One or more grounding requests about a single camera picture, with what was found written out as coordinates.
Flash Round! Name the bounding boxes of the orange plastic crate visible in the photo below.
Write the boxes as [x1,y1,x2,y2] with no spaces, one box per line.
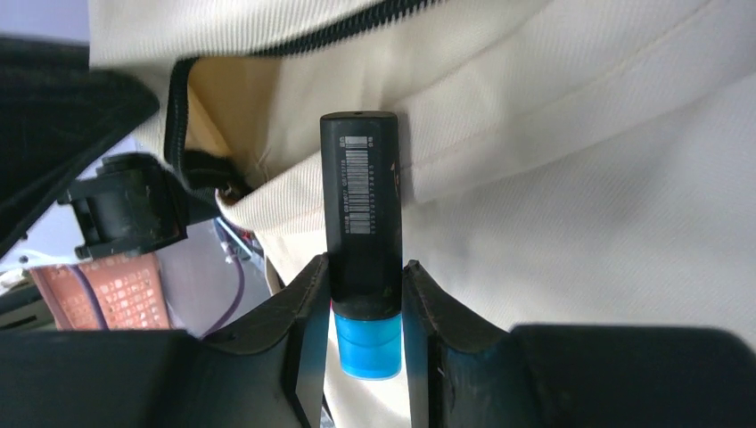
[29,254,172,330]

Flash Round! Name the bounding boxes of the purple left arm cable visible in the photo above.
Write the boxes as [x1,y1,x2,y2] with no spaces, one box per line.
[64,224,246,339]

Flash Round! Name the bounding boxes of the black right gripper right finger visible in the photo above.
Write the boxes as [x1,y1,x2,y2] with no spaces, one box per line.
[402,261,755,427]

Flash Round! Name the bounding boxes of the black blue highlighter marker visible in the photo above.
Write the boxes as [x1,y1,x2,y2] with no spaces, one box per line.
[320,111,403,381]

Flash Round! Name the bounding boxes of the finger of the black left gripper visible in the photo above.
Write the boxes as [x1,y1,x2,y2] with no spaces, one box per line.
[1,36,159,254]

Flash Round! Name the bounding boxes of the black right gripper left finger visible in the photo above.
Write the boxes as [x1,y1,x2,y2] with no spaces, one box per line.
[1,255,330,427]

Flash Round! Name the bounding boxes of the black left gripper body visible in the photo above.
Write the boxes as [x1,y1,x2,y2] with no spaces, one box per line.
[58,152,188,260]

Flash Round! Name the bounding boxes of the cream canvas backpack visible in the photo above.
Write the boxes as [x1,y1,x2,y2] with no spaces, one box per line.
[88,1,755,427]

